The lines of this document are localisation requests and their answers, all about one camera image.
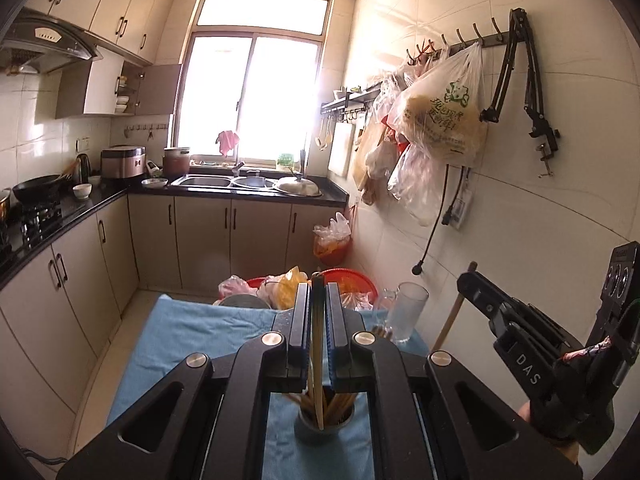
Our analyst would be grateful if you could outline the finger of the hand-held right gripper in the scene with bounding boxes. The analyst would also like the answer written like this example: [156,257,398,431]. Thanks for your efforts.
[491,319,564,403]
[457,270,583,357]

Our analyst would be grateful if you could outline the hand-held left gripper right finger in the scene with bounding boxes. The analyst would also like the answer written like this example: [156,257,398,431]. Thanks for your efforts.
[325,283,583,480]

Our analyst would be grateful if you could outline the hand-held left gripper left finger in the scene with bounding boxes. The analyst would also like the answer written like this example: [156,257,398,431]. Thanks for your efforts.
[55,282,312,480]

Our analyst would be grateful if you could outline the dark-tipped wooden chopstick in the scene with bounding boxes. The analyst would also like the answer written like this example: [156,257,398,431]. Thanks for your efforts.
[310,271,326,431]

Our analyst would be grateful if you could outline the bundle of wooden chopsticks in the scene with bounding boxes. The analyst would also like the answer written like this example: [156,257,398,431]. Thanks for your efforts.
[281,391,362,428]

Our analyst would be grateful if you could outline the grey chopstick holder cup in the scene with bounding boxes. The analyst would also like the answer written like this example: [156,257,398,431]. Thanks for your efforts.
[294,400,357,445]

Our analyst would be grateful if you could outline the person's right hand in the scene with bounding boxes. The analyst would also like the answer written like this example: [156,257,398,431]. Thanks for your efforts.
[517,402,581,466]

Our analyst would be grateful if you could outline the clear bag with food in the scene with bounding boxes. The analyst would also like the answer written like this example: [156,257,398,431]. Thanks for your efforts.
[340,290,376,313]

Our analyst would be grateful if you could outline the yellow plastic bag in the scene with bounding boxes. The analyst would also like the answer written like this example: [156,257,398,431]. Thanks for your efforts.
[257,266,311,311]

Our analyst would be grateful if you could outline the red plastic basin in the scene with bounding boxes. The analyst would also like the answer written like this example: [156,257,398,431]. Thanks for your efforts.
[246,269,379,311]

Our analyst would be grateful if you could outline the clear glass mug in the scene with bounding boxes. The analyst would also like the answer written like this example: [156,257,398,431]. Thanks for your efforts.
[372,281,430,343]

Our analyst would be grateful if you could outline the steel bowl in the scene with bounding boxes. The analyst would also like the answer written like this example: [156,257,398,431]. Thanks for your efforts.
[219,294,271,310]

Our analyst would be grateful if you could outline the pink plastic bag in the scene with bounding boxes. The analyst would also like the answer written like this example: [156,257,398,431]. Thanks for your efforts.
[218,276,251,302]

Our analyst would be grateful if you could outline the orange trash bin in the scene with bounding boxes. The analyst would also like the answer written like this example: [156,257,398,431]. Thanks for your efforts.
[313,240,351,267]

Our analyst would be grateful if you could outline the blue tablecloth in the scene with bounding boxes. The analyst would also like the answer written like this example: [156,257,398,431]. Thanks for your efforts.
[105,294,436,480]

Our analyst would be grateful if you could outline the white plastic bag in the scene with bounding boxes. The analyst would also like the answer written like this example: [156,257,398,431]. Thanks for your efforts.
[313,212,352,246]

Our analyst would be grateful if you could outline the clear plastic bags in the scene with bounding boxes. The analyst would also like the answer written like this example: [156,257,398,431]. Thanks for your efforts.
[387,142,453,226]

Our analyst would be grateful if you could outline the cream lower cabinets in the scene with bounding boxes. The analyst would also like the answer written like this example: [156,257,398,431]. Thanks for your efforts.
[0,192,348,461]

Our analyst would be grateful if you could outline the steel pot lid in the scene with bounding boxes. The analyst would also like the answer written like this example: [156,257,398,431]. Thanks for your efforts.
[272,175,323,197]

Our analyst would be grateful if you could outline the printed plastic bag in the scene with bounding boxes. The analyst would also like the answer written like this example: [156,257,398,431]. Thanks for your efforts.
[387,42,488,166]

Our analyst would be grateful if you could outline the steel sink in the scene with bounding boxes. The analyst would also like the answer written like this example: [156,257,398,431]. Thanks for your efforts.
[172,174,278,190]

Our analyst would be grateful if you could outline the white cutting board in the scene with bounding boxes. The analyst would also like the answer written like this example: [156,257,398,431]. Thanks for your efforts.
[327,122,357,178]

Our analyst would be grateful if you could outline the red cloth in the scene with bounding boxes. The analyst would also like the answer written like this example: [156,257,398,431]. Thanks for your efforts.
[216,130,241,157]

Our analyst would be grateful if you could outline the brown clay pot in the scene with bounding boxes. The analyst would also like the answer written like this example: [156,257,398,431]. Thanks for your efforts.
[164,147,192,178]

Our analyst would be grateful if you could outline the black kitchen countertop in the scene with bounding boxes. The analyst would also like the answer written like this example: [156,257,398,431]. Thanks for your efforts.
[0,175,349,288]

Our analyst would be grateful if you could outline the steel rice cooker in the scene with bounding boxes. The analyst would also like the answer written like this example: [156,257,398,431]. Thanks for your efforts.
[101,146,147,181]

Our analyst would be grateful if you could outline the kitchen window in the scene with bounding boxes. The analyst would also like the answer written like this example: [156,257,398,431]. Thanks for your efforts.
[172,0,337,161]

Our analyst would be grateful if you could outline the steel kettle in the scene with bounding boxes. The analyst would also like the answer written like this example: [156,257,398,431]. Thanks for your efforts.
[71,154,93,183]

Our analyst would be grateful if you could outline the gas stove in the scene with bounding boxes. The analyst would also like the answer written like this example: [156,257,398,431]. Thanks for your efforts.
[0,200,66,266]

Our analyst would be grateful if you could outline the black wok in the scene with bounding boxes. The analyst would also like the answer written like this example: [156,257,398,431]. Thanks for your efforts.
[12,174,63,205]

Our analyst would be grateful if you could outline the open cabinet with dishes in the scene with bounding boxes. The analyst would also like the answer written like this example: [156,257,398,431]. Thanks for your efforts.
[55,57,183,120]

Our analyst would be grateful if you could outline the steel range hood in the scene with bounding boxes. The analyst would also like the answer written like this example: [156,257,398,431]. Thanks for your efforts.
[0,15,103,75]

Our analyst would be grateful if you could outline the black cable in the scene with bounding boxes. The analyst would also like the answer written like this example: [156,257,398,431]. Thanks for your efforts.
[411,162,463,277]

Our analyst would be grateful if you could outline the black wall rack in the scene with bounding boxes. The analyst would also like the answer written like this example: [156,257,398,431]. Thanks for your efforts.
[320,85,396,116]

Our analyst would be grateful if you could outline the wall hook rail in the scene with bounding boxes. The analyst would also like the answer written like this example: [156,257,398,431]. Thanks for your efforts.
[405,17,511,66]

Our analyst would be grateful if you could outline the small hook rail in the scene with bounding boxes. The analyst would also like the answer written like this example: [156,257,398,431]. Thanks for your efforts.
[124,124,168,140]

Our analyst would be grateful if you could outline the cream upper wall cabinets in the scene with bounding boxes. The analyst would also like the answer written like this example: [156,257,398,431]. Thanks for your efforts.
[22,0,178,66]

